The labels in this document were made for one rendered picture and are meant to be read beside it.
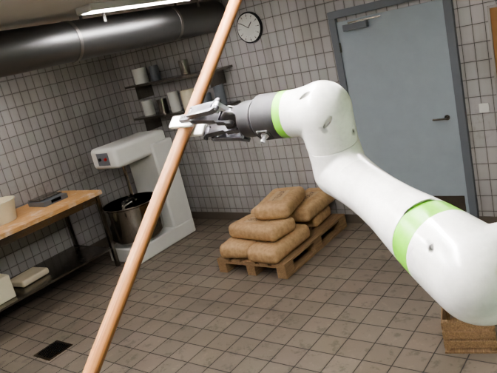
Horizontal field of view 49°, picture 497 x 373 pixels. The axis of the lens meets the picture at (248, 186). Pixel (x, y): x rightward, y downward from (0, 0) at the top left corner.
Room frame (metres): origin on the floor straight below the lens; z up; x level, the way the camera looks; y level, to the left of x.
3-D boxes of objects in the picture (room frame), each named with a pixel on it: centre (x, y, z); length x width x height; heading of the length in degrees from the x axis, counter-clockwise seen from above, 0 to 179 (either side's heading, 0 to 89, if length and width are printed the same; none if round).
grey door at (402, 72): (5.01, -1.53, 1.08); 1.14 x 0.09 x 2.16; 50
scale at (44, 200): (5.90, 2.16, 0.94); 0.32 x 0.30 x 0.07; 50
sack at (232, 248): (5.14, 0.11, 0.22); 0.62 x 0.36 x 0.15; 145
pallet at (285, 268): (5.25, -0.23, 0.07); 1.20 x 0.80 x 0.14; 140
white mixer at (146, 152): (6.28, 1.26, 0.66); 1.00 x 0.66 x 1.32; 140
